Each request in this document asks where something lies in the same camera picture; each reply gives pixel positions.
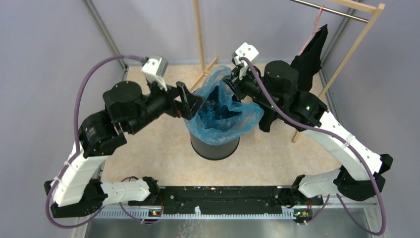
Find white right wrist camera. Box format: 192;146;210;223
231;42;259;80

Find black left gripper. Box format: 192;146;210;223
129;75;208;134

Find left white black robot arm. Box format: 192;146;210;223
45;81;205;218

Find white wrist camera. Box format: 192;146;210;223
231;42;259;80
141;56;168;91

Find black cloth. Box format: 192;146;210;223
262;25;328;126

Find black trash bin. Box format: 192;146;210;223
190;133;240;161

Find wooden clothes rack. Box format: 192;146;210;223
189;0;386;144

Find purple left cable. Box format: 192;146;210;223
45;55;147;230

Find pink hanger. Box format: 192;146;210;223
298;5;324;56

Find blue plastic trash bag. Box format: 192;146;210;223
184;65;264;146

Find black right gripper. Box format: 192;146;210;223
222;61;282;112

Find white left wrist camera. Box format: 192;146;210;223
141;56;168;91

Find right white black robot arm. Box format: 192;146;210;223
226;58;393;204

